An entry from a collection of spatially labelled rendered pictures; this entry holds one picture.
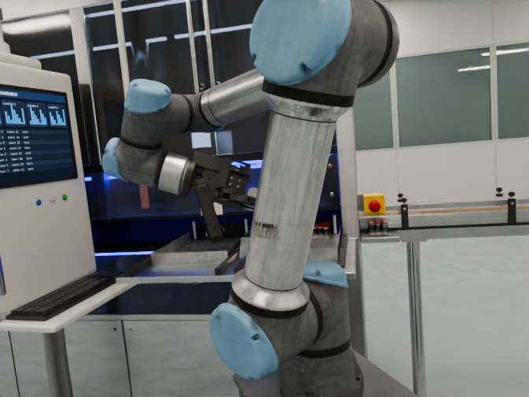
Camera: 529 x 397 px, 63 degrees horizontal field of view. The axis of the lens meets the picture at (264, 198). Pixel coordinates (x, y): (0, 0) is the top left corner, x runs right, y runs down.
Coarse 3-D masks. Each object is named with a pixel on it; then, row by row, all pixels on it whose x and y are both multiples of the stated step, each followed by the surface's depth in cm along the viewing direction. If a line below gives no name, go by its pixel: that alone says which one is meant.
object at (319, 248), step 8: (312, 240) 155; (320, 240) 153; (328, 240) 152; (336, 240) 151; (312, 248) 130; (320, 248) 130; (328, 248) 129; (336, 248) 129; (312, 256) 130; (320, 256) 130; (328, 256) 129; (336, 256) 129
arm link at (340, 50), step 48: (288, 0) 47; (336, 0) 46; (288, 48) 48; (336, 48) 46; (384, 48) 54; (288, 96) 50; (336, 96) 50; (288, 144) 53; (288, 192) 55; (288, 240) 57; (240, 288) 61; (288, 288) 60; (240, 336) 60; (288, 336) 61
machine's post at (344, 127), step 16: (352, 112) 148; (336, 128) 150; (352, 128) 148; (352, 144) 149; (352, 160) 150; (352, 176) 151; (352, 192) 151; (352, 208) 152; (352, 224) 153; (352, 288) 156; (352, 304) 157; (352, 320) 157; (352, 336) 158
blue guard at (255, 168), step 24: (336, 168) 151; (96, 192) 172; (120, 192) 169; (144, 192) 167; (168, 192) 165; (192, 192) 163; (336, 192) 152; (96, 216) 173; (120, 216) 171; (144, 216) 169
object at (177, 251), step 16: (176, 240) 161; (192, 240) 173; (208, 240) 170; (224, 240) 167; (240, 240) 151; (160, 256) 141; (176, 256) 140; (192, 256) 138; (208, 256) 137; (224, 256) 136
